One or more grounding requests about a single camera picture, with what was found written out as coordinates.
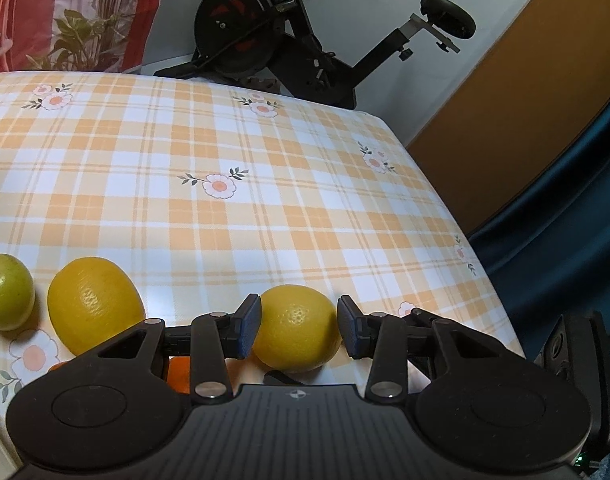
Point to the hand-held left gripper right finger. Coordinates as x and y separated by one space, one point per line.
350 327

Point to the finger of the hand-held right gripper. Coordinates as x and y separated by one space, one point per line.
280 380

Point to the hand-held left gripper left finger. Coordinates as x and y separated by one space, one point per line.
247 327

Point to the yellow citrus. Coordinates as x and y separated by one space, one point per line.
90 300
297 330

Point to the small orange tangerine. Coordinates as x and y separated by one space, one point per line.
179 375

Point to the green apple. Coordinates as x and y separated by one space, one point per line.
5 292

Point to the dark blue curtain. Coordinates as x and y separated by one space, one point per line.
560 260

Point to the orange checked floral tablecloth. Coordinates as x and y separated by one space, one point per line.
235 135

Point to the brown wooden board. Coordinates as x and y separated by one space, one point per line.
510 110

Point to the black exercise bike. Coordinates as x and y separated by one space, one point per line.
235 20

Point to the pink printed backdrop cloth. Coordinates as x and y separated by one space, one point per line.
25 10

